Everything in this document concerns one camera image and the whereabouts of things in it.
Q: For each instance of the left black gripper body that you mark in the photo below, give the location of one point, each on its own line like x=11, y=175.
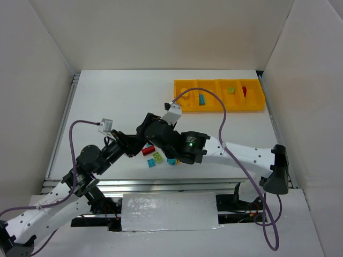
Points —
x=124, y=143

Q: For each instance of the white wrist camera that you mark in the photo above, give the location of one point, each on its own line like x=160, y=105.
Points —
x=173, y=113
x=105, y=126

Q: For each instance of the teal square lego plate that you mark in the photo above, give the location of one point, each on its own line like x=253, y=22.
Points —
x=151, y=162

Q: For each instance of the aluminium rail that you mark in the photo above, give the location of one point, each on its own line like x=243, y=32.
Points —
x=277, y=131
x=62, y=125
x=221, y=185

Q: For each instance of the aluminium left rail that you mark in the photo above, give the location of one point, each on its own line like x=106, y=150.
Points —
x=62, y=125

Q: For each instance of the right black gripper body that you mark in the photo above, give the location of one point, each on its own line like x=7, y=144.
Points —
x=148, y=124

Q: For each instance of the light green lego brick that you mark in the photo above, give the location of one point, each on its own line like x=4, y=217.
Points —
x=231, y=90

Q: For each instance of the teal rounded lego brick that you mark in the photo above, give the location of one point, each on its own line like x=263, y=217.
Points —
x=171, y=161

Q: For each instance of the red arch lego brick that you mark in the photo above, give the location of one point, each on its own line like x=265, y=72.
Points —
x=148, y=150

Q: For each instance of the aluminium right rail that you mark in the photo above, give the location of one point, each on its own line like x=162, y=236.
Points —
x=277, y=131

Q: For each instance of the aluminium front rail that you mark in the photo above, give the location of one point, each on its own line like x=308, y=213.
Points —
x=221, y=185

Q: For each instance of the yellow four-compartment bin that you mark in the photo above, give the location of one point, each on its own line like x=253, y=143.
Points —
x=216, y=95

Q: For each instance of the yellow long lego brick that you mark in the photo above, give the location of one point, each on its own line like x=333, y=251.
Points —
x=184, y=103

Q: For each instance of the white foil covered panel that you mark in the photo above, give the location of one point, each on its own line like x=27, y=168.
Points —
x=169, y=212

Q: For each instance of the round yellow lego brick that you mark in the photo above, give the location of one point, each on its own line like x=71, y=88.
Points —
x=184, y=92

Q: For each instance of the red rectangular lego brick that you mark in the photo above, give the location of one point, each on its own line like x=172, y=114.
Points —
x=244, y=91

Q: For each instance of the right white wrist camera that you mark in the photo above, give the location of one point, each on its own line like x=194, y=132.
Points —
x=173, y=113

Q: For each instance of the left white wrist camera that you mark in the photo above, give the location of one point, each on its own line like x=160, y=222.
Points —
x=105, y=126

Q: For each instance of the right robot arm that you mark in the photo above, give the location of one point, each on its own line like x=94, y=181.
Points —
x=267, y=168

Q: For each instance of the teal long lego brick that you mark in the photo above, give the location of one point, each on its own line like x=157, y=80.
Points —
x=201, y=100

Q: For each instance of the lime green lego plate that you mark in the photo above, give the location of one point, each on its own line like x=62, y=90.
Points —
x=157, y=157

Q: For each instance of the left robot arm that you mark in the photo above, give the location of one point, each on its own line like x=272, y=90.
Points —
x=76, y=194

